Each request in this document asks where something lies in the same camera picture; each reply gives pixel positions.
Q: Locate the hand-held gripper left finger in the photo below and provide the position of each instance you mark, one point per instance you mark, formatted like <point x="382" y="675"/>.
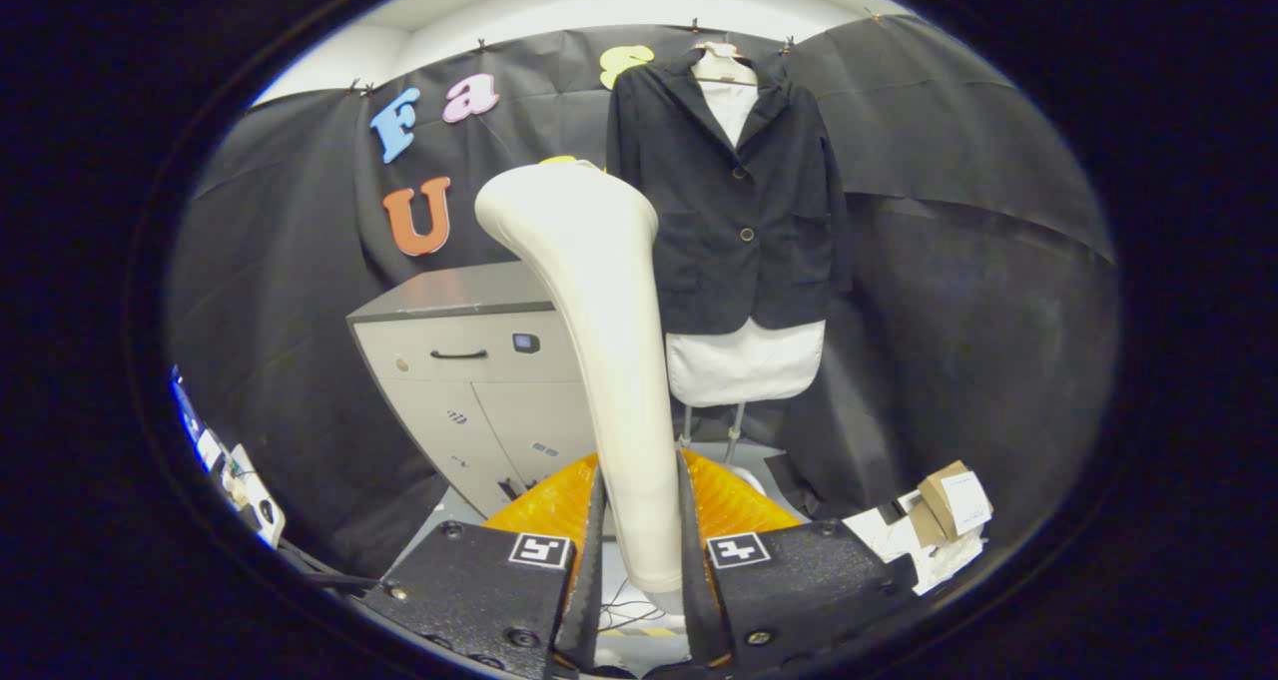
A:
<point x="594" y="580"/>

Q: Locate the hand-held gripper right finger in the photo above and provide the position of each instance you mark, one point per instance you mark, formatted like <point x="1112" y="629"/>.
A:
<point x="694" y="580"/>

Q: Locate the garment steamer base with poles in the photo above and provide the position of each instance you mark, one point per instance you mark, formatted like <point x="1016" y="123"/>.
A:
<point x="749" y="478"/>

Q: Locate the white garment steamer head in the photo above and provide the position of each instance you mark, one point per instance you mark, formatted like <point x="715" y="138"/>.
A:
<point x="599" y="360"/>

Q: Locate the black blazer jacket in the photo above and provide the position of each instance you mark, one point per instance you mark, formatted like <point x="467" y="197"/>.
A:
<point x="719" y="211"/>

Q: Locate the grey cabinet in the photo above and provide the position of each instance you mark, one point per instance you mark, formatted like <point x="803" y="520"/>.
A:
<point x="479" y="400"/>

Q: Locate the white fabric ironing panel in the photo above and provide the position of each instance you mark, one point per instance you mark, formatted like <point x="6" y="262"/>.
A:
<point x="744" y="365"/>

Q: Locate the small cardboard box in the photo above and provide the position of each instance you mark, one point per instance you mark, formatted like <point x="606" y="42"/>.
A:
<point x="934" y="495"/>

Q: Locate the black backdrop cloth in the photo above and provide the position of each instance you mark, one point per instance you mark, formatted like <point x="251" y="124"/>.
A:
<point x="949" y="311"/>

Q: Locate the white plastic hanger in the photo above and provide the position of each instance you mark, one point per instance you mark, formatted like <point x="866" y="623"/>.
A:
<point x="724" y="66"/>

